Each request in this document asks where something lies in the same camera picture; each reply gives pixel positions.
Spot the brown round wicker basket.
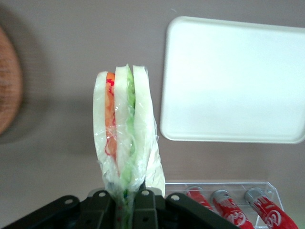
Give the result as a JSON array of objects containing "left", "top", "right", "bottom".
[{"left": 0, "top": 24, "right": 24, "bottom": 135}]

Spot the beige plastic tray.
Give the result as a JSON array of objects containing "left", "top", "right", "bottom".
[{"left": 160, "top": 16, "right": 305, "bottom": 145}]

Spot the clear acrylic bottle rack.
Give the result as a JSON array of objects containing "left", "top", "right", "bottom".
[{"left": 163, "top": 181, "right": 285, "bottom": 229}]

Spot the triangle sandwich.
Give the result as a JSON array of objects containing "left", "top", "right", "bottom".
[{"left": 92, "top": 62, "right": 166, "bottom": 229}]

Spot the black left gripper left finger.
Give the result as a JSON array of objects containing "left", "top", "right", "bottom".
[{"left": 81, "top": 189, "right": 118, "bottom": 229}]

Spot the red cola bottle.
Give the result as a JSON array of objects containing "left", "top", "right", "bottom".
[
  {"left": 185, "top": 186, "right": 215, "bottom": 213},
  {"left": 210, "top": 189, "right": 254, "bottom": 229},
  {"left": 244, "top": 187, "right": 300, "bottom": 229}
]

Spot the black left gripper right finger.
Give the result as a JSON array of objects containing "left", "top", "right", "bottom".
[{"left": 132, "top": 189, "right": 168, "bottom": 229}]

